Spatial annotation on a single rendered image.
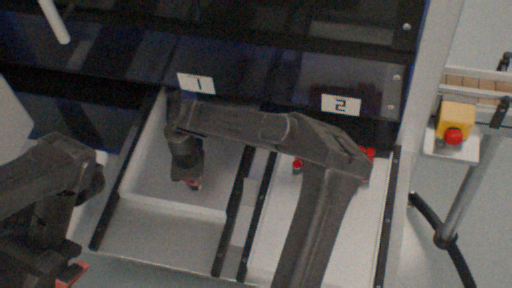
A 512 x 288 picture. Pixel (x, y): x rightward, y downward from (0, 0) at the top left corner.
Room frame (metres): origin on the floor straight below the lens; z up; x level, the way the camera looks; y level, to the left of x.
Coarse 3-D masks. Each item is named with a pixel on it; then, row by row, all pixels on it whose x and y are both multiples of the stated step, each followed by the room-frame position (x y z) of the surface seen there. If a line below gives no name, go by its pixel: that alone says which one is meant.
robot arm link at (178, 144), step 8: (168, 128) 0.69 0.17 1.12; (168, 136) 0.67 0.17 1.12; (176, 136) 0.67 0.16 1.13; (184, 136) 0.67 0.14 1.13; (192, 136) 0.68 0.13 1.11; (168, 144) 0.67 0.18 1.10; (176, 144) 0.66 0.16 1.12; (184, 144) 0.66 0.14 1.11; (192, 144) 0.67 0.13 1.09; (176, 152) 0.66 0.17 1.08; (184, 152) 0.66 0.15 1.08
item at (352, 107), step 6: (324, 96) 0.78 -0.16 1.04; (330, 96) 0.78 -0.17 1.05; (336, 96) 0.77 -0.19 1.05; (324, 102) 0.78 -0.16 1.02; (330, 102) 0.78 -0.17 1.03; (336, 102) 0.77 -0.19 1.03; (342, 102) 0.77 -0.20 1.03; (348, 102) 0.76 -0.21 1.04; (354, 102) 0.76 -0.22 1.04; (324, 108) 0.78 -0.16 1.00; (330, 108) 0.78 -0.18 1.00; (342, 108) 0.77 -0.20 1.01; (348, 108) 0.76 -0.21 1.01; (354, 108) 0.76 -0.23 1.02; (348, 114) 0.76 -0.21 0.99; (354, 114) 0.76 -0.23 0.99
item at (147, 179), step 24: (216, 96) 0.95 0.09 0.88; (144, 144) 0.83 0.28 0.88; (216, 144) 0.80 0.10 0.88; (240, 144) 0.79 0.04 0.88; (144, 168) 0.76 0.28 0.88; (168, 168) 0.75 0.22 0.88; (216, 168) 0.73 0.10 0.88; (240, 168) 0.72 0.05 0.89; (120, 192) 0.68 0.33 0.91; (144, 192) 0.69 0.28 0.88; (168, 192) 0.68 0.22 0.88; (192, 192) 0.68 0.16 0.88; (216, 192) 0.67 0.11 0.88
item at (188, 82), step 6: (180, 78) 0.90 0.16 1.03; (186, 78) 0.89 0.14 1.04; (192, 78) 0.89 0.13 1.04; (198, 78) 0.88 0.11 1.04; (204, 78) 0.88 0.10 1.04; (210, 78) 0.87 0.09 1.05; (180, 84) 0.90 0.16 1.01; (186, 84) 0.89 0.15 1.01; (192, 84) 0.89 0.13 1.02; (204, 84) 0.88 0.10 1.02; (210, 84) 0.87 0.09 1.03; (192, 90) 0.89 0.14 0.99; (198, 90) 0.89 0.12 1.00; (204, 90) 0.88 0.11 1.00; (210, 90) 0.87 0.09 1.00
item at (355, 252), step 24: (288, 168) 0.71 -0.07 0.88; (384, 168) 0.67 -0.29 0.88; (288, 192) 0.64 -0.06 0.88; (360, 192) 0.62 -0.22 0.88; (384, 192) 0.61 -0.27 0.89; (264, 216) 0.59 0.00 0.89; (288, 216) 0.58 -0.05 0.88; (360, 216) 0.56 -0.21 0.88; (264, 240) 0.53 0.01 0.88; (336, 240) 0.51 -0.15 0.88; (360, 240) 0.50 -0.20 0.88; (264, 264) 0.48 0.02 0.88; (336, 264) 0.46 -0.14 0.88; (360, 264) 0.45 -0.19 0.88
